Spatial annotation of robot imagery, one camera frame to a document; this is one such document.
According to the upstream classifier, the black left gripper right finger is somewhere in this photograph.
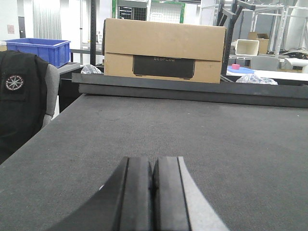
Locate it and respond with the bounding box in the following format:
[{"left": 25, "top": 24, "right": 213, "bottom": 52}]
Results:
[{"left": 153, "top": 156, "right": 228, "bottom": 231}]

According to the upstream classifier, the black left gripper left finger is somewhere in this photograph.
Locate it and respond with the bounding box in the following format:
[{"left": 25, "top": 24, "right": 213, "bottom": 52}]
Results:
[{"left": 50, "top": 157, "right": 153, "bottom": 231}]

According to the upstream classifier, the brown cardboard box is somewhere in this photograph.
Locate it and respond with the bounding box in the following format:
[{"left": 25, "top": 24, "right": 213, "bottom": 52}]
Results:
[{"left": 102, "top": 18, "right": 226, "bottom": 83}]

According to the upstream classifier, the small cardboard box background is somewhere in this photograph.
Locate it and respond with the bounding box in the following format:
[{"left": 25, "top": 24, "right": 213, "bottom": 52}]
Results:
[{"left": 248, "top": 32, "right": 269, "bottom": 54}]

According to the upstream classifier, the clear plastic bag left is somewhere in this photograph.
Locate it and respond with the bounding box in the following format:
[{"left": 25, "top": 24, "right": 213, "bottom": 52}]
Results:
[{"left": 81, "top": 64, "right": 103, "bottom": 74}]

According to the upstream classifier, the clear plastic bag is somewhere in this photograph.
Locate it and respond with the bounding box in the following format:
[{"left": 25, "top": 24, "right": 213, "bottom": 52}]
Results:
[
  {"left": 81, "top": 64, "right": 103, "bottom": 74},
  {"left": 236, "top": 74, "right": 278, "bottom": 85}
]

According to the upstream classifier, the clear plastic bag right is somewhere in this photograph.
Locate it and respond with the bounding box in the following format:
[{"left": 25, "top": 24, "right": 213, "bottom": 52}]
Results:
[{"left": 236, "top": 74, "right": 278, "bottom": 85}]

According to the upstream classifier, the blue flat tray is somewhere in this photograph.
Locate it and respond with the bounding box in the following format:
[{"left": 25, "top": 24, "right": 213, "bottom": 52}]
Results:
[{"left": 227, "top": 66, "right": 255, "bottom": 74}]

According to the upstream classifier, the pink tape roll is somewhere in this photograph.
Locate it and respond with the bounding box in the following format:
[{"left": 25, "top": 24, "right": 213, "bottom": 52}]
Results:
[{"left": 231, "top": 64, "right": 240, "bottom": 70}]

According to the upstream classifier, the white table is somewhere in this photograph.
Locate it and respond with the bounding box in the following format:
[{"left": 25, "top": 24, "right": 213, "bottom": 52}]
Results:
[{"left": 226, "top": 69, "right": 308, "bottom": 81}]

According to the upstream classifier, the black vest with patch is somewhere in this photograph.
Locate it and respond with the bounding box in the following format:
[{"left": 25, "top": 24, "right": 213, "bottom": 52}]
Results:
[{"left": 0, "top": 51, "right": 49, "bottom": 162}]

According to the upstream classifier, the grey office chair background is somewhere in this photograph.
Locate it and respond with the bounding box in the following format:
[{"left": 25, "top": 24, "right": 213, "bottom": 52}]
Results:
[{"left": 251, "top": 55, "right": 278, "bottom": 71}]

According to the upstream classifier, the blue plastic crate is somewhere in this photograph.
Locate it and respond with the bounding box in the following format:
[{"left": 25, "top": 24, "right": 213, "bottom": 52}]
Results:
[{"left": 5, "top": 38, "right": 71, "bottom": 68}]

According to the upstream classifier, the white square bin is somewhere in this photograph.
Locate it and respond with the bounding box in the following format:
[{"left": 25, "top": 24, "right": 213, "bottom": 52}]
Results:
[{"left": 231, "top": 39, "right": 259, "bottom": 56}]

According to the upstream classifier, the black conveyor side rail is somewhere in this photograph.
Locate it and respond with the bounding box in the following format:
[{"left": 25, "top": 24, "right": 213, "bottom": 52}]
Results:
[{"left": 72, "top": 73, "right": 308, "bottom": 108}]

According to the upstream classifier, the black steel upright post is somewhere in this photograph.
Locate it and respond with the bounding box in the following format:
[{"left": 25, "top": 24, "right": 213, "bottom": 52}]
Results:
[{"left": 90, "top": 0, "right": 96, "bottom": 66}]

